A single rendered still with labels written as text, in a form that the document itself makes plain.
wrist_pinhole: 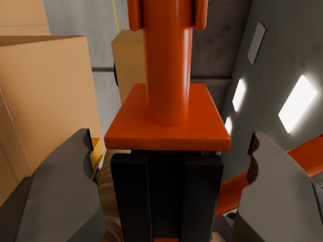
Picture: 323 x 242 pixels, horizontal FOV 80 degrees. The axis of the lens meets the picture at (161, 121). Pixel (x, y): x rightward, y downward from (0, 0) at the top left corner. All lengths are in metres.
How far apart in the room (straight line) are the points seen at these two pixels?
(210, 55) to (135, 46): 7.86
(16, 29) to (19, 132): 0.70
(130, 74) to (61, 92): 1.42
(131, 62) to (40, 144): 1.44
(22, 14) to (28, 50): 0.71
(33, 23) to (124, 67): 0.85
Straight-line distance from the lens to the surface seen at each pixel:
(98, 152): 0.32
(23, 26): 0.92
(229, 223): 0.31
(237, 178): 0.17
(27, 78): 0.22
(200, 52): 9.16
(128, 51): 1.60
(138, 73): 1.65
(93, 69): 1.95
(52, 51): 0.26
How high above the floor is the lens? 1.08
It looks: 3 degrees down
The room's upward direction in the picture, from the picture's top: 91 degrees clockwise
